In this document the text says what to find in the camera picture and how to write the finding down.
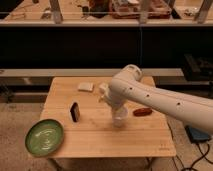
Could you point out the black eraser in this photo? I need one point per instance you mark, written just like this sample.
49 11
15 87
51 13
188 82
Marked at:
75 113

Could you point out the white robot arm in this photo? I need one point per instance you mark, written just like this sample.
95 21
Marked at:
126 85

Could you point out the wooden table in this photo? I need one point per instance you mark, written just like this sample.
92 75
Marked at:
94 135

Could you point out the red-brown sausage toy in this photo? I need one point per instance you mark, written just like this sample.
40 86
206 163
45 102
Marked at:
142 112

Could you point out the green plate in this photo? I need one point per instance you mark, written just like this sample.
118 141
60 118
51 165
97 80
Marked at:
44 138

